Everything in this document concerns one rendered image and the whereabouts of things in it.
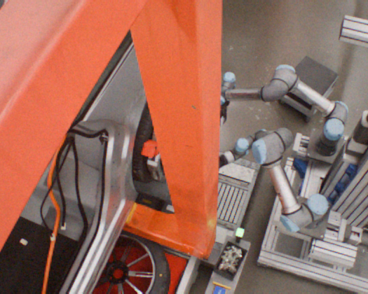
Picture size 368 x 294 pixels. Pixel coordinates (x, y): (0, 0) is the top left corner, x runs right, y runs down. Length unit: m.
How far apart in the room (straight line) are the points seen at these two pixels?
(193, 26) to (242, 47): 3.36
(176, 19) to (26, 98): 0.46
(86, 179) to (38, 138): 1.86
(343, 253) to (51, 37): 2.22
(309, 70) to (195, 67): 2.76
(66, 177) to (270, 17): 2.97
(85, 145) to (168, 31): 1.49
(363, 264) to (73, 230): 2.00
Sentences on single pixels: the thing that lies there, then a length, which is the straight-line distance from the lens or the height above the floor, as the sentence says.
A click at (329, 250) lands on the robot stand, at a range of 2.46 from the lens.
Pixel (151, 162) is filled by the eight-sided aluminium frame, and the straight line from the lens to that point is 2.32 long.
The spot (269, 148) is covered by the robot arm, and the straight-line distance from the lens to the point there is 2.00.
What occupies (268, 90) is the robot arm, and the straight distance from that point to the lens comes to 2.33.
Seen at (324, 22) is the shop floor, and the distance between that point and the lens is 4.58.
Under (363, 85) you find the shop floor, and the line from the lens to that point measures 4.10.
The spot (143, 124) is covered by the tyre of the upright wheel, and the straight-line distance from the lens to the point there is 2.24.
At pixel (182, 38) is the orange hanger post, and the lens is 0.83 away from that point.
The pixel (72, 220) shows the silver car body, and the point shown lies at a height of 0.80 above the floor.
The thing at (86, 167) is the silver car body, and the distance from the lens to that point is 2.32.
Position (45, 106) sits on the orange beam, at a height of 2.69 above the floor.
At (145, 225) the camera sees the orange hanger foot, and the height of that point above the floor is 0.68.
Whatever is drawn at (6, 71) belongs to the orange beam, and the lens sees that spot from 0.42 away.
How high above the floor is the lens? 3.01
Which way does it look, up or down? 61 degrees down
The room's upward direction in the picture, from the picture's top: 9 degrees counter-clockwise
